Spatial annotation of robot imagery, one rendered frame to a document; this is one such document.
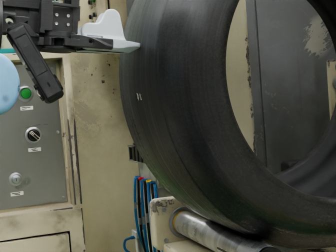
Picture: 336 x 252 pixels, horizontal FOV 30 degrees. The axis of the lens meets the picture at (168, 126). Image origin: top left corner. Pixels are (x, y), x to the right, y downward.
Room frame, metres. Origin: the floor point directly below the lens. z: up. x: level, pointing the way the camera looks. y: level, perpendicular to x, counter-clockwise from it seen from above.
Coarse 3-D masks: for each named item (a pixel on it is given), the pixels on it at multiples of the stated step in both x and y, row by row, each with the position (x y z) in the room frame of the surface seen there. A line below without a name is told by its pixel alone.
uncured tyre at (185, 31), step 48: (144, 0) 0.97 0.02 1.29; (192, 0) 0.85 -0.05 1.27; (144, 48) 0.91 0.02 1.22; (192, 48) 0.84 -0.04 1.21; (144, 96) 0.91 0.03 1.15; (192, 96) 0.84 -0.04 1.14; (144, 144) 0.98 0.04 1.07; (192, 144) 0.86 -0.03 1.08; (240, 144) 0.85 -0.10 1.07; (192, 192) 0.90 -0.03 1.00; (240, 192) 0.86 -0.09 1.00; (288, 192) 0.88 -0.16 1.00; (288, 240) 0.91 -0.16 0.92
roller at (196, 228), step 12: (180, 216) 1.17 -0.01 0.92; (192, 216) 1.14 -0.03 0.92; (180, 228) 1.15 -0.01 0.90; (192, 228) 1.10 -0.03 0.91; (204, 228) 1.06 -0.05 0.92; (216, 228) 1.03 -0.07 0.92; (228, 228) 1.01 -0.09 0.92; (204, 240) 1.04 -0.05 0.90; (216, 240) 1.00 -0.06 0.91; (228, 240) 0.96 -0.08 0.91; (240, 240) 0.94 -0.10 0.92; (252, 240) 0.92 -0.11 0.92
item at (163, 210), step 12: (156, 204) 1.18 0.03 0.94; (168, 204) 1.19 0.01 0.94; (180, 204) 1.20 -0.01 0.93; (156, 216) 1.18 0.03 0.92; (168, 216) 1.19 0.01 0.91; (156, 228) 1.18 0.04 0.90; (168, 228) 1.19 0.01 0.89; (156, 240) 1.18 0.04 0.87; (168, 240) 1.18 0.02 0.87; (180, 240) 1.20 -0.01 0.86
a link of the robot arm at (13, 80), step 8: (0, 56) 0.71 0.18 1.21; (0, 64) 0.71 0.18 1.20; (8, 64) 0.72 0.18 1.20; (0, 72) 0.71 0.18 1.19; (8, 72) 0.72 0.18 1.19; (16, 72) 0.73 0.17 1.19; (0, 80) 0.71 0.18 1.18; (8, 80) 0.72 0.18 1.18; (16, 80) 0.73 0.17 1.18; (0, 88) 0.71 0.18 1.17; (8, 88) 0.72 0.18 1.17; (16, 88) 0.73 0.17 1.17; (0, 96) 0.71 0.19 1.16; (8, 96) 0.72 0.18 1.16; (16, 96) 0.73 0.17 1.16; (0, 104) 0.71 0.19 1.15; (8, 104) 0.72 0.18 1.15; (0, 112) 0.71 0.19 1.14
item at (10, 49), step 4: (8, 20) 1.46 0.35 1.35; (4, 36) 1.46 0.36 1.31; (4, 40) 1.46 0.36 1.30; (4, 44) 1.46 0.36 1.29; (8, 44) 1.46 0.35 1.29; (0, 48) 1.45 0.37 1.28; (4, 48) 1.45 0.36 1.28; (8, 48) 1.45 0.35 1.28; (12, 48) 1.46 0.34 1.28; (0, 52) 1.45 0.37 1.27; (4, 52) 1.45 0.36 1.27; (8, 52) 1.45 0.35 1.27; (12, 52) 1.46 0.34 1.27
